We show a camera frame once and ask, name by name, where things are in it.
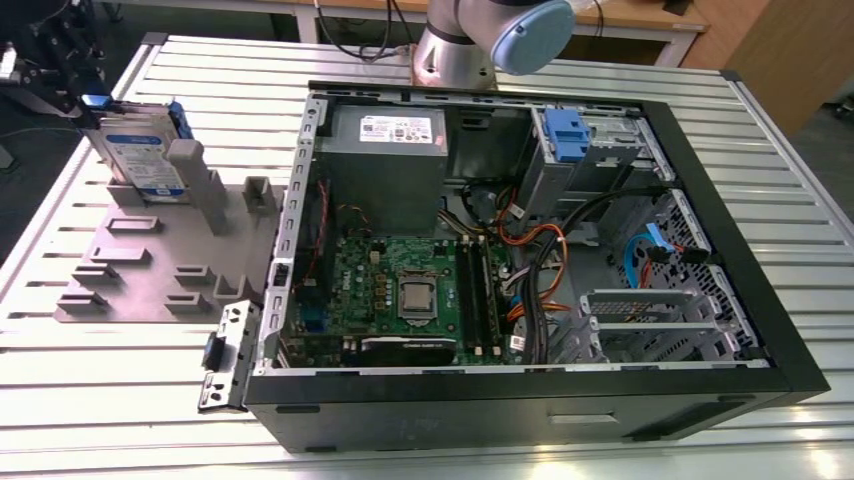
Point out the hard disk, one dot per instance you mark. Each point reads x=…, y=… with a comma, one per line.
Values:
x=143, y=160

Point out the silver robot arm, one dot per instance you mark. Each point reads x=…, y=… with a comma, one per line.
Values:
x=454, y=55

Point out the metal disk bay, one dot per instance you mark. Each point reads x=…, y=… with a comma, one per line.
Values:
x=668, y=326

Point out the grey parts rack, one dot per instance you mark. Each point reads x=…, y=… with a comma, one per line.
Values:
x=161, y=260

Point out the grey power supply unit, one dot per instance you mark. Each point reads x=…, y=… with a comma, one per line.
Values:
x=381, y=190

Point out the green motherboard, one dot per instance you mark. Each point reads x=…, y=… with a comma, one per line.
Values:
x=361, y=260

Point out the silver CPU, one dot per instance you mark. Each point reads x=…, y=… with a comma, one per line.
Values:
x=418, y=295

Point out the CPU socket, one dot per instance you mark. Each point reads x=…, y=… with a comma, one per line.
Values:
x=418, y=314

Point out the blue plastic drive latch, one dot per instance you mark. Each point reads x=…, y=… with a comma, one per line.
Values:
x=564, y=130

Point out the black graphics card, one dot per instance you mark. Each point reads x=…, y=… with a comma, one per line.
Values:
x=401, y=347

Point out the grey metal drive cage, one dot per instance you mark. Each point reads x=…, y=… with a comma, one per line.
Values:
x=554, y=185

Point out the black RAM slot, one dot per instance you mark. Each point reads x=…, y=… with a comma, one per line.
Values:
x=473, y=300

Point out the light wooden desk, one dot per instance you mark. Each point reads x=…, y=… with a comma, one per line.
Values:
x=655, y=17

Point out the black PC case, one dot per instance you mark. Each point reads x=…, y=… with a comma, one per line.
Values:
x=468, y=410

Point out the brown wooden cabinet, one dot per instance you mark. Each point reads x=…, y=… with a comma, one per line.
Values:
x=795, y=60

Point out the metal expansion slot bracket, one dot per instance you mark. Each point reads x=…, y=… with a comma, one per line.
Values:
x=234, y=350

